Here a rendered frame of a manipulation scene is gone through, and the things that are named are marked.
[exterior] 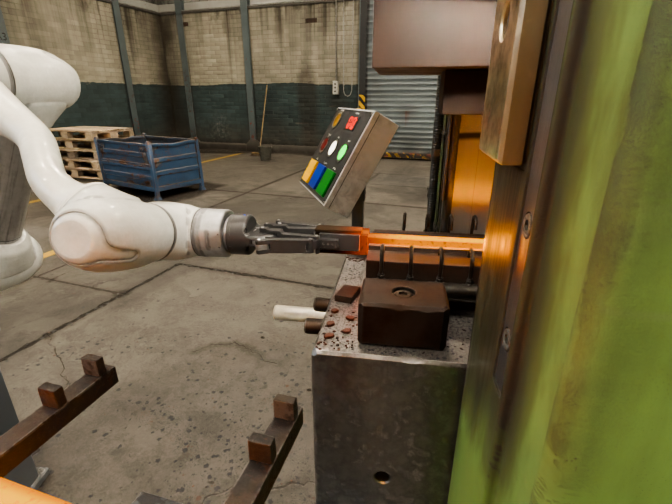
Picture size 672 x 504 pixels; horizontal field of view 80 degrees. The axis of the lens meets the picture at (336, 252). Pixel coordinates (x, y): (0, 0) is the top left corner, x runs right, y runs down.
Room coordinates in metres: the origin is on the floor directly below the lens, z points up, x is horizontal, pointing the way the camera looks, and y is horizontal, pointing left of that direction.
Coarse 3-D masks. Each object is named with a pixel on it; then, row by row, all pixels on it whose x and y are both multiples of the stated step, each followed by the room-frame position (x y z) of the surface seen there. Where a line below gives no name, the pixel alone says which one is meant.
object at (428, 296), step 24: (384, 288) 0.52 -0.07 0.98; (408, 288) 0.52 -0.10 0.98; (432, 288) 0.52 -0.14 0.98; (360, 312) 0.48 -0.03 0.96; (384, 312) 0.47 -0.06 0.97; (408, 312) 0.46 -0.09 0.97; (432, 312) 0.46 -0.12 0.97; (360, 336) 0.47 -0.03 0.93; (384, 336) 0.47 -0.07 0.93; (408, 336) 0.46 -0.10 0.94; (432, 336) 0.46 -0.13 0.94
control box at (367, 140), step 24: (360, 120) 1.15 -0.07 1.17; (384, 120) 1.10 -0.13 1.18; (336, 144) 1.22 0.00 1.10; (360, 144) 1.08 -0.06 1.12; (384, 144) 1.10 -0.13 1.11; (336, 168) 1.12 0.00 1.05; (360, 168) 1.08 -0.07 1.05; (312, 192) 1.19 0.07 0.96; (336, 192) 1.06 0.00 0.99; (360, 192) 1.08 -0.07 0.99
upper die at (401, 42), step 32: (384, 0) 0.59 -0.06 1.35; (416, 0) 0.58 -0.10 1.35; (448, 0) 0.58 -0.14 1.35; (480, 0) 0.57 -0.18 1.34; (384, 32) 0.59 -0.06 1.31; (416, 32) 0.58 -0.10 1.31; (448, 32) 0.58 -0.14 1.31; (480, 32) 0.57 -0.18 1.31; (384, 64) 0.59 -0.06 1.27; (416, 64) 0.58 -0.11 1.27; (448, 64) 0.58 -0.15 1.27; (480, 64) 0.57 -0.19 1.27
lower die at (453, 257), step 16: (368, 256) 0.61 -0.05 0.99; (384, 256) 0.61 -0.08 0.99; (400, 256) 0.61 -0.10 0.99; (416, 256) 0.61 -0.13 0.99; (432, 256) 0.61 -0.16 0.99; (448, 256) 0.61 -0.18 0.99; (464, 256) 0.61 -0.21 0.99; (480, 256) 0.61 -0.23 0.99; (368, 272) 0.59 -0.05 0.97; (384, 272) 0.59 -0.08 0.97; (400, 272) 0.58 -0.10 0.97; (416, 272) 0.58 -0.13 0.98; (432, 272) 0.58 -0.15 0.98; (448, 272) 0.57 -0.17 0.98; (464, 272) 0.57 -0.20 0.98; (464, 304) 0.57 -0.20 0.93
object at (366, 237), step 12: (324, 228) 0.67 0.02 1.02; (336, 228) 0.67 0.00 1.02; (348, 228) 0.67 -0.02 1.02; (360, 228) 0.67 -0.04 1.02; (360, 240) 0.65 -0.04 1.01; (372, 240) 0.65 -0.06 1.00; (384, 240) 0.65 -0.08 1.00; (396, 240) 0.65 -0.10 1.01; (408, 240) 0.64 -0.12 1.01; (420, 240) 0.64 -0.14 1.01; (432, 240) 0.64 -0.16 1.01; (444, 240) 0.64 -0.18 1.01; (456, 240) 0.64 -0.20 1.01; (468, 240) 0.64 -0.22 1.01; (480, 240) 0.64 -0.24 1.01; (324, 252) 0.67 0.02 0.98; (336, 252) 0.66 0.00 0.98; (348, 252) 0.66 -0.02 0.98; (360, 252) 0.65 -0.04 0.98
